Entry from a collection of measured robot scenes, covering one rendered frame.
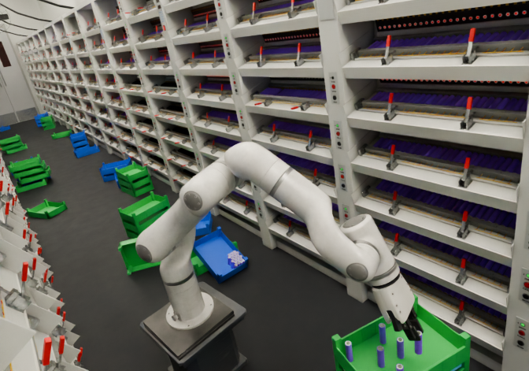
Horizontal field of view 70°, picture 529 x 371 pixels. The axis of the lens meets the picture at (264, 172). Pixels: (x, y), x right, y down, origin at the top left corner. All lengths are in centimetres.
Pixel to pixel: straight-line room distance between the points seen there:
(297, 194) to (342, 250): 17
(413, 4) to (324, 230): 73
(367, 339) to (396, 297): 30
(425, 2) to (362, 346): 100
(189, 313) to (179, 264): 21
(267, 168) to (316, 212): 16
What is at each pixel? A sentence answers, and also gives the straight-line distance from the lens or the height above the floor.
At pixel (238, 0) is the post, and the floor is 142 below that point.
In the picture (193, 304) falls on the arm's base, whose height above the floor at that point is 38.
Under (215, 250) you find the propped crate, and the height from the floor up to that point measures 8.
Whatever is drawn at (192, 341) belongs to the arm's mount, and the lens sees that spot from 151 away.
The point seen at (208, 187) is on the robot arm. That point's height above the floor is 94.
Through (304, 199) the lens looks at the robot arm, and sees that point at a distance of 91.
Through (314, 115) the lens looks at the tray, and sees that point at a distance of 163.
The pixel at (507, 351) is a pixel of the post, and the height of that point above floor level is 17.
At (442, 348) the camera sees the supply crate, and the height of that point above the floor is 40.
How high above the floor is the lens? 133
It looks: 22 degrees down
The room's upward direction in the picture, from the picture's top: 10 degrees counter-clockwise
